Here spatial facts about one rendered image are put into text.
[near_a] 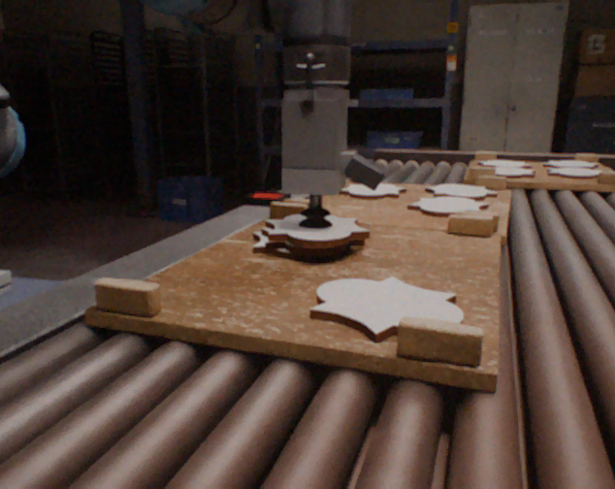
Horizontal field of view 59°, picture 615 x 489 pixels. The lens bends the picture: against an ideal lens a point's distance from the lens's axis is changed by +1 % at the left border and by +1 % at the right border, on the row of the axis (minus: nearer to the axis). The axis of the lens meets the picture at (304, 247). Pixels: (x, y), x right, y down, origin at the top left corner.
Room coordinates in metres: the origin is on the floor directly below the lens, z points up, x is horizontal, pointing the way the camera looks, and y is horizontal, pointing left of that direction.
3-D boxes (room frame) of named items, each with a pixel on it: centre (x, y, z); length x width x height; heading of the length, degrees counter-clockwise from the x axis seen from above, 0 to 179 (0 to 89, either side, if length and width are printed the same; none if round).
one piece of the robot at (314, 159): (0.64, -0.04, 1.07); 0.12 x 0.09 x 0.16; 79
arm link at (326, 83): (0.64, -0.01, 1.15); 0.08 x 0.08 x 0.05
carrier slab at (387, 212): (0.98, -0.19, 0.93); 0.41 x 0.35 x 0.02; 159
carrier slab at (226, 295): (0.59, -0.04, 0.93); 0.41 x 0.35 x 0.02; 160
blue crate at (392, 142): (5.41, -0.90, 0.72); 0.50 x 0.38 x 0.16; 68
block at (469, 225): (0.72, -0.23, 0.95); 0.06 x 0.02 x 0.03; 70
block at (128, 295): (0.45, 0.15, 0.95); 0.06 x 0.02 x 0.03; 70
